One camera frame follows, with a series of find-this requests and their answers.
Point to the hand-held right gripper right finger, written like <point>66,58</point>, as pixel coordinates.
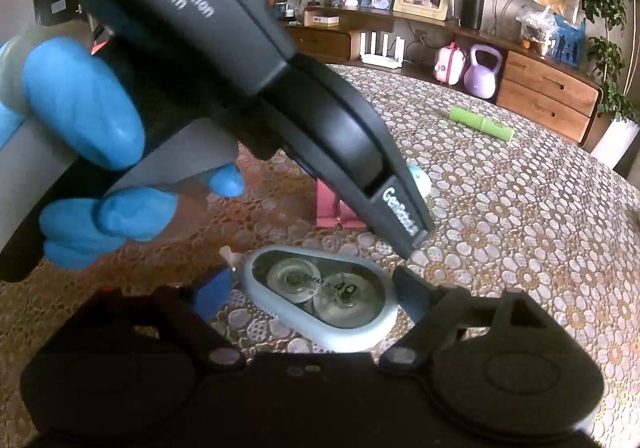
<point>407,288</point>

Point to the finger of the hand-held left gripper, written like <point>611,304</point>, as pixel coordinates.
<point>400,218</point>

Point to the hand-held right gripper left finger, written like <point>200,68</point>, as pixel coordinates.
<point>210,298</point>

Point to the light blue correction tape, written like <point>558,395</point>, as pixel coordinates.
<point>310,293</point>

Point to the person's left hand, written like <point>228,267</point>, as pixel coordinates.
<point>75,97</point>

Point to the teal oval case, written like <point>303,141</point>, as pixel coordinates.
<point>422,180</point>

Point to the pink toy packet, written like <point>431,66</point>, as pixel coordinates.
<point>332,208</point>

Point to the patterned lace tablecloth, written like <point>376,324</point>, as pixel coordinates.
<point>500,238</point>

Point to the green tube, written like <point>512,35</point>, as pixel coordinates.
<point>480,123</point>

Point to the flat cardboard box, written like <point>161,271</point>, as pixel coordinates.
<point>321,18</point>

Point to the pink toy backpack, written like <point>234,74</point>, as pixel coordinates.
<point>449,65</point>

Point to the white router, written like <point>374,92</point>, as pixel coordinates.
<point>379,55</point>

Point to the purple kettlebell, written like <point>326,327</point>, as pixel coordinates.
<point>482,75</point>

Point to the wooden sideboard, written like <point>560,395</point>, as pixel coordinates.
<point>545,97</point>

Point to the black speaker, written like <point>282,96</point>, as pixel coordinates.
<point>472,10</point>

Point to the clear plastic bag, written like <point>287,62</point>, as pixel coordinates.
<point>537,30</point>

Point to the blue plastic bag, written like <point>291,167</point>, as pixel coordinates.
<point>570,40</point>

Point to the tall plant in white planter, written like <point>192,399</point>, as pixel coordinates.
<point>612,27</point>

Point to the wooden picture frame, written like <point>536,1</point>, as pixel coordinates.
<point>420,2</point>

